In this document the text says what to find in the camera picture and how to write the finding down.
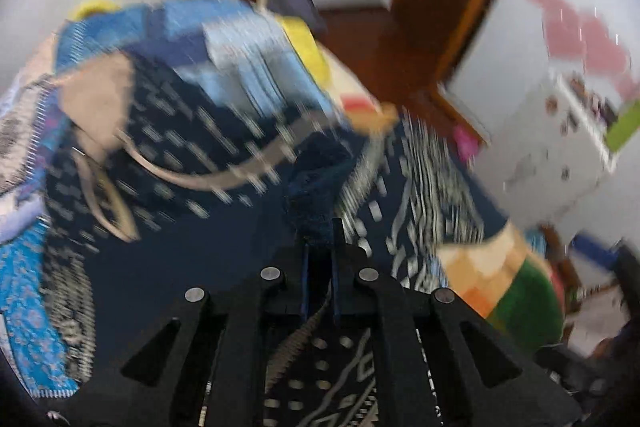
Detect navy patterned hooded garment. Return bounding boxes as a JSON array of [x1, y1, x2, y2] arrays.
[[41, 55, 484, 426]]

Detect orange beige plush blanket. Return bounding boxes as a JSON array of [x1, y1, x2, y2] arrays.
[[321, 49, 564, 353]]

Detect pink plastic object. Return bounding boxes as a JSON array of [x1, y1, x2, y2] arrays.
[[452, 124, 482, 165]]

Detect blue patchwork bedspread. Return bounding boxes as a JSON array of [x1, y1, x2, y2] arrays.
[[1, 11, 340, 399]]

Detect brown wooden door frame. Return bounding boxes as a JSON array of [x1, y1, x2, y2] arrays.
[[320, 0, 491, 138]]

